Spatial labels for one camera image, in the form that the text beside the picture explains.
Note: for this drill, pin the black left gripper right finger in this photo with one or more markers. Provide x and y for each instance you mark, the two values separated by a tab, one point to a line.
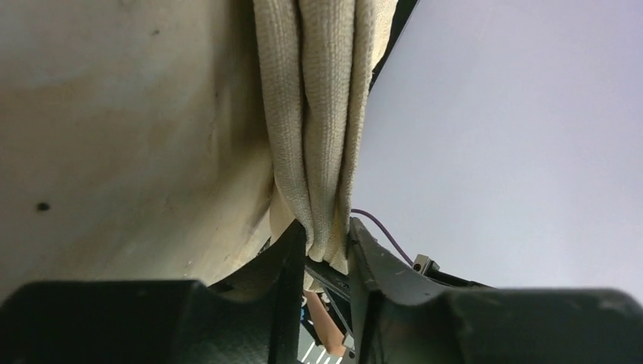
401	316

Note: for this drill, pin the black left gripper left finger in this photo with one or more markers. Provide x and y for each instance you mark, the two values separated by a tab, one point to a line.
251	316

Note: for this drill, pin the cream cloth napkin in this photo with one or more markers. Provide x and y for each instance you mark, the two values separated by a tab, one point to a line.
316	62

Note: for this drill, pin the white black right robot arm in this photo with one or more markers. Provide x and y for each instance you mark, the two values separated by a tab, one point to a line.
326	316

